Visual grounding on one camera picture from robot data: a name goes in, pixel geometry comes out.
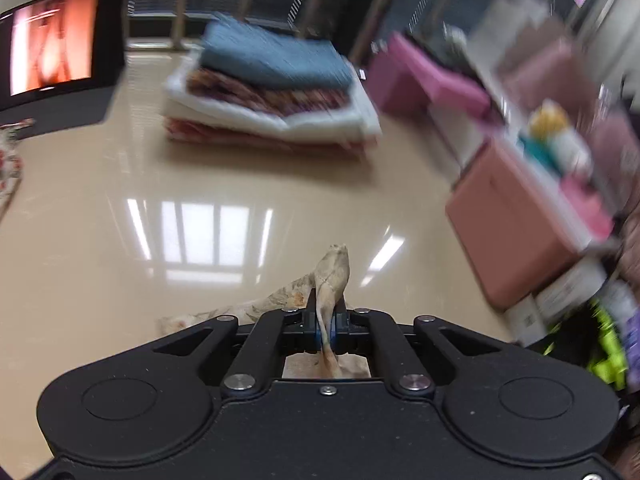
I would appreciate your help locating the neon green item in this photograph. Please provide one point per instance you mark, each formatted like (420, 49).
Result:
(607, 350)

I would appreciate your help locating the red floral white garment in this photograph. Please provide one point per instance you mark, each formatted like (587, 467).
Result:
(9, 170)

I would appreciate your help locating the white cardboard box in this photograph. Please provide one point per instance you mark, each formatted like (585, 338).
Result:
(560, 300)

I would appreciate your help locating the folded blue cloth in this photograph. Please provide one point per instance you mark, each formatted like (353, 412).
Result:
(280, 57)

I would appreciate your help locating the folded brown floral cloth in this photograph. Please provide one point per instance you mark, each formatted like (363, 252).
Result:
(260, 92)

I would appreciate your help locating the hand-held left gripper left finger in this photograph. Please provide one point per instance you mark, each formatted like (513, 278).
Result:
(316, 335)

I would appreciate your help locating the beige smocked floral garment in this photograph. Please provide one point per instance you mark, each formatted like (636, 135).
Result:
(332, 275)

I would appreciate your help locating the folded white cloth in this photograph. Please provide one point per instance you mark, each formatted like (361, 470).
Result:
(310, 122)

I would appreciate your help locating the black tablet screen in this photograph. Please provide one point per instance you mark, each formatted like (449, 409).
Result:
(55, 40)

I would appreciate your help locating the yellow and teal bottle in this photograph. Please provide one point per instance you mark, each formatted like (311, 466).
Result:
(555, 140)

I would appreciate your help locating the salmon pink box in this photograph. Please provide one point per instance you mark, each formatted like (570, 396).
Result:
(505, 225)

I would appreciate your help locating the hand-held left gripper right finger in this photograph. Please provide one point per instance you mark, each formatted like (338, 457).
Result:
(336, 334)

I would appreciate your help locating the pale pink box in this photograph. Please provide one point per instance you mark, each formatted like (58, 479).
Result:
(555, 75)

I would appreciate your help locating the magenta pink box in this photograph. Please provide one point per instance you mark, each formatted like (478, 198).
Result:
(425, 80)

